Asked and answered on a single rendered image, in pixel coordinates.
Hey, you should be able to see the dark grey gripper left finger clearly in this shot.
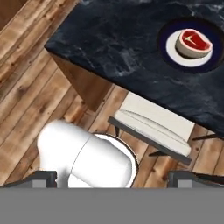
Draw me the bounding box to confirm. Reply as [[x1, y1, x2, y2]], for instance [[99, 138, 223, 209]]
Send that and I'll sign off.
[[1, 171, 58, 189]]

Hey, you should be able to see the dark blue white plate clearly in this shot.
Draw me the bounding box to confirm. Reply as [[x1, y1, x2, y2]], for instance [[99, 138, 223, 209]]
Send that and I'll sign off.
[[157, 17, 224, 74]]

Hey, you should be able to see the white cushioned stool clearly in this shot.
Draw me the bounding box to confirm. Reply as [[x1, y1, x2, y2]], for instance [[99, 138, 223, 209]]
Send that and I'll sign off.
[[108, 91, 224, 166]]

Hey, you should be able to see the white round object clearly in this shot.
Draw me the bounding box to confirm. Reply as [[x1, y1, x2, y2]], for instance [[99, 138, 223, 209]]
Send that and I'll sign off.
[[37, 119, 140, 189]]

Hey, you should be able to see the brown wooden cabinet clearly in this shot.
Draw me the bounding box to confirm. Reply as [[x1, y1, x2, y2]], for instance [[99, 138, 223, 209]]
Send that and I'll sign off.
[[0, 0, 29, 32]]

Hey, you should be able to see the wooden kitchen island cabinet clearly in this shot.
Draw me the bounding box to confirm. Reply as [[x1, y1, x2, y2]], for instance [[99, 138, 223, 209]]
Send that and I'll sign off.
[[50, 53, 114, 113]]

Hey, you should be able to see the raw red steak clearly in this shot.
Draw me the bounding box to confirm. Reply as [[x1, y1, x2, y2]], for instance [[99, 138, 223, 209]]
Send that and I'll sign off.
[[174, 28, 214, 60]]

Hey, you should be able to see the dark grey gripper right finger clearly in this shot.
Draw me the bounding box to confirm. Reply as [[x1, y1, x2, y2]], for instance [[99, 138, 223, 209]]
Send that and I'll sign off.
[[168, 171, 224, 189]]

